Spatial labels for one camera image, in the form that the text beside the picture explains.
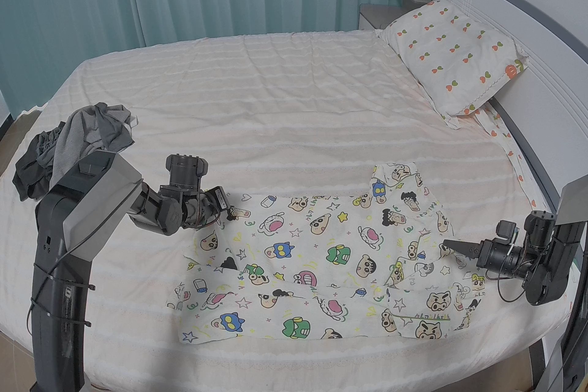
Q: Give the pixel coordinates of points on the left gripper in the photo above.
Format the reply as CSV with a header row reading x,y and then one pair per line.
x,y
206,208

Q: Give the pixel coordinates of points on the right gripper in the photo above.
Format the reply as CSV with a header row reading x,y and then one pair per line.
x,y
500,259

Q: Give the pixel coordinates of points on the white printed pyjama top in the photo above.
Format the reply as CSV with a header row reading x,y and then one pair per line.
x,y
321,252

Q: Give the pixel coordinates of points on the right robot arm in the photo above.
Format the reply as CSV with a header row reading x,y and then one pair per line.
x,y
542,270

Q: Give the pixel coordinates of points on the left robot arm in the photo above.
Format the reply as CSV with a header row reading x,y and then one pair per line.
x,y
59,243

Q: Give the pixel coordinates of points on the pile of clothes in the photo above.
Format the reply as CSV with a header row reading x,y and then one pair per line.
x,y
78,133

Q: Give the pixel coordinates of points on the bed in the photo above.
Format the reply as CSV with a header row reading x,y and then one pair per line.
x,y
298,105

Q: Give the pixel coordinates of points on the white printed pillow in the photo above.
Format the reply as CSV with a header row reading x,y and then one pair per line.
x,y
454,55

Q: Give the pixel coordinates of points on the grey bedside table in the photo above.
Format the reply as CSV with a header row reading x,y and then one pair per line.
x,y
379,13

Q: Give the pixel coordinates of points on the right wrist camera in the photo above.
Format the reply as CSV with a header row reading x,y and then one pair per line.
x,y
507,231

